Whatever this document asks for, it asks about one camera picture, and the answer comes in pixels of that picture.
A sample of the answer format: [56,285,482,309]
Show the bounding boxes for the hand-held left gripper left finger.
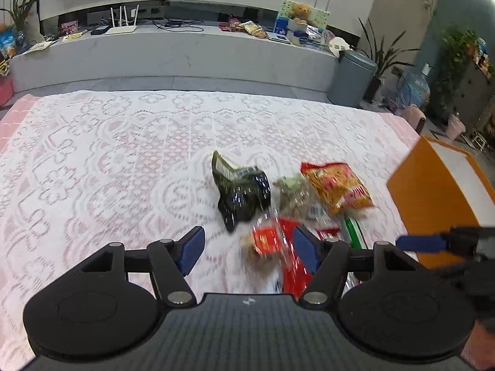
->
[80,226,205,306]

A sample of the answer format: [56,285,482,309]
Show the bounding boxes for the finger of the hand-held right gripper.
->
[396,227,495,258]
[423,257,495,318]

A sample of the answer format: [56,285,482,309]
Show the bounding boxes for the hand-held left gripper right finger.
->
[293,226,421,305]

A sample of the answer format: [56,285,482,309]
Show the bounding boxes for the white snack packet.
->
[309,205,345,242]

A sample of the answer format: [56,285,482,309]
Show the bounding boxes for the red snack packet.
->
[242,217,312,299]

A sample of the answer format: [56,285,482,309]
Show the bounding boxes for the orange storage box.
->
[387,135,495,271]

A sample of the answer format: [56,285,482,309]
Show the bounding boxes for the orange stick snack packet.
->
[301,162,374,217]

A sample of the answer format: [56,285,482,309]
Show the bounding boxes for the dark green snack packet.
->
[211,151,271,233]

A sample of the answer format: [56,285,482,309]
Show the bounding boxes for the green edged snack packet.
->
[342,216,369,249]

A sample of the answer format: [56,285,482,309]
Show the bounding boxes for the clear snack packet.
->
[273,174,321,221]

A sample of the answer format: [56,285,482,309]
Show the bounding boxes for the pink fan heater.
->
[401,104,427,134]

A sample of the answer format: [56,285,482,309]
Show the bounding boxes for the white lace tablecloth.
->
[0,90,420,360]

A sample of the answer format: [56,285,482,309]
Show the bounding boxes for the blue water bottle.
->
[396,71,431,109]

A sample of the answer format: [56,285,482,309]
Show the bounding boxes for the grey cabinet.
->
[460,60,495,140]

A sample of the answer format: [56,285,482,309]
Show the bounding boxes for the grey pedal trash can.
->
[328,49,378,106]

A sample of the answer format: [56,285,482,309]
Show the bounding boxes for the bushy green plant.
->
[430,26,481,121]

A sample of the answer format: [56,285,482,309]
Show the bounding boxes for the long leaf potted plant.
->
[358,17,421,103]

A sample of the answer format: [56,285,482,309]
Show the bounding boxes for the white round device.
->
[329,36,353,53]

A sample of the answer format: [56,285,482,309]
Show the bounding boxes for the blue carton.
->
[273,15,291,36]

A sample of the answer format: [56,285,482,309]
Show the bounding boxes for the yellow snack bags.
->
[239,20,269,40]

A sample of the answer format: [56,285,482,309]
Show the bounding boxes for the white router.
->
[105,5,139,35]

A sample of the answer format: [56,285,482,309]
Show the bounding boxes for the pink tin box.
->
[0,76,15,105]

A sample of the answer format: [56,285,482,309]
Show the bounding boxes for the paper sheets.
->
[23,40,53,53]

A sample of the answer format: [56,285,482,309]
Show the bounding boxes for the grassy potted plant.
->
[0,0,45,43]

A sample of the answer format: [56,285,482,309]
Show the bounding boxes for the black cables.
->
[153,18,204,32]

